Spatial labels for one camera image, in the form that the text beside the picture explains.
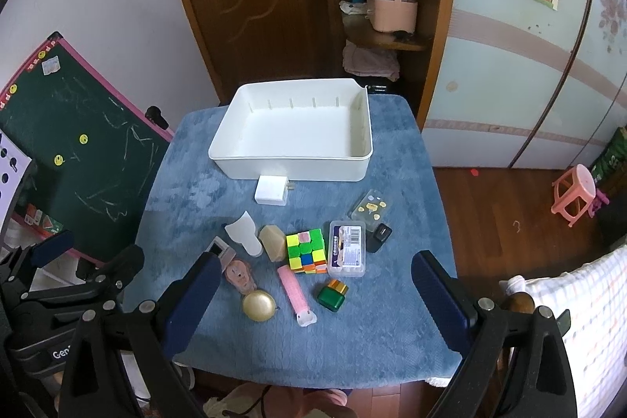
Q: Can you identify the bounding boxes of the pink round face toy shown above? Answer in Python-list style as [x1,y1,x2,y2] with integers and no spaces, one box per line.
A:
[224,259,257,296]

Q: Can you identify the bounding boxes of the beige faceted wooden block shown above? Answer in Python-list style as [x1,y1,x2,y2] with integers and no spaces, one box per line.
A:
[258,225,287,262]

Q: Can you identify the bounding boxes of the pink hair roller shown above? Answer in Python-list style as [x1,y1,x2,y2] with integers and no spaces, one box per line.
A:
[277,265,318,328]

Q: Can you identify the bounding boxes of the black power adapter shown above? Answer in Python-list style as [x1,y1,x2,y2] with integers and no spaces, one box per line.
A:
[366,223,392,253]

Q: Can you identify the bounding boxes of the green snack bag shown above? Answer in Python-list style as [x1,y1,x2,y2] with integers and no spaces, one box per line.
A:
[590,126,627,186]

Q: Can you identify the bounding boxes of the clear case yellow stickers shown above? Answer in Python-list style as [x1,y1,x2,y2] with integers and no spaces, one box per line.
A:
[350,189,392,230]

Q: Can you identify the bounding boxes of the pink plastic stool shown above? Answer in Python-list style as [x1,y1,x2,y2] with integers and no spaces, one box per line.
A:
[551,163,596,227]

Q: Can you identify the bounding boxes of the blue fuzzy table cloth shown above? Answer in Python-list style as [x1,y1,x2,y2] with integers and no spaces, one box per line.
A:
[123,96,460,389]

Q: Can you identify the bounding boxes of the white plastic storage bin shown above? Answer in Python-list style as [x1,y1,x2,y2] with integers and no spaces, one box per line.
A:
[208,78,373,183]

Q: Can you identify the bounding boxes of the white power adapter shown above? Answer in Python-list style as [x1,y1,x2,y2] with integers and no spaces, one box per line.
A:
[254,175,293,207]

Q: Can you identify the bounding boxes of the gold round compact mirror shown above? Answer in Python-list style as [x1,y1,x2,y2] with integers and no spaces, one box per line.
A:
[242,290,277,322]

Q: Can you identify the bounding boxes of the pink folded cloth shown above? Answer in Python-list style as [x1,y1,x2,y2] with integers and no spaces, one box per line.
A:
[342,42,400,81]

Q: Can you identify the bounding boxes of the white cloud-shaped piece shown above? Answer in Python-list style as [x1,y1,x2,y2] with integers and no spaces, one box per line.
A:
[224,211,264,258]

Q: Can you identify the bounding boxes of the white handheld game console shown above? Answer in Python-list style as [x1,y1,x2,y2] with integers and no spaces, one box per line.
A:
[206,237,236,273]

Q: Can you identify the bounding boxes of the colourful rubik's cube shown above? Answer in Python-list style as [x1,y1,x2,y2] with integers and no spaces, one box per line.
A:
[286,228,327,275]

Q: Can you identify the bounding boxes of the black knob on chalkboard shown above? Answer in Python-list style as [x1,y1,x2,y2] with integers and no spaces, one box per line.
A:
[145,105,169,130]

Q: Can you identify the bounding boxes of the white quilted bedding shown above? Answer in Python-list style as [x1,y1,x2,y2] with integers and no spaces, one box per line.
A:
[500,244,627,417]

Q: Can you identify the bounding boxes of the clear box with label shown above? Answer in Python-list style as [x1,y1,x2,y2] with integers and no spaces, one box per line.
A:
[326,220,366,279]

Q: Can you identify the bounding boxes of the green chalkboard pink frame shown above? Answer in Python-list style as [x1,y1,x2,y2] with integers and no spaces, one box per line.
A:
[1,32,172,263]

